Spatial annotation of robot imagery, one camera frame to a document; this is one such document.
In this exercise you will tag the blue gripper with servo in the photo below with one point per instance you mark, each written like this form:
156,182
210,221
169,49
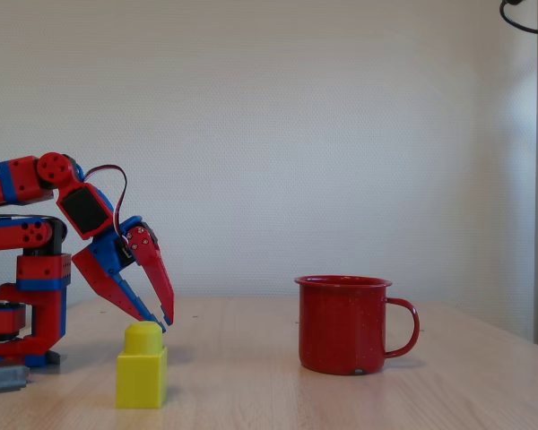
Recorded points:
109,251

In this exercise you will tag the yellow toy building block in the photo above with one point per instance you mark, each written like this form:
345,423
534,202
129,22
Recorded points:
141,376

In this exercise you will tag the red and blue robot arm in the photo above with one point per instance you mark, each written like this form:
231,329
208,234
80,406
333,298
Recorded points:
31,181

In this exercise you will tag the grey metal table clamp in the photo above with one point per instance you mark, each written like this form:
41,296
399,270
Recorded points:
2,380

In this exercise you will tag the red enamel mug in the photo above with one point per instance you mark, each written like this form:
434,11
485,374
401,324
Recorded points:
341,327

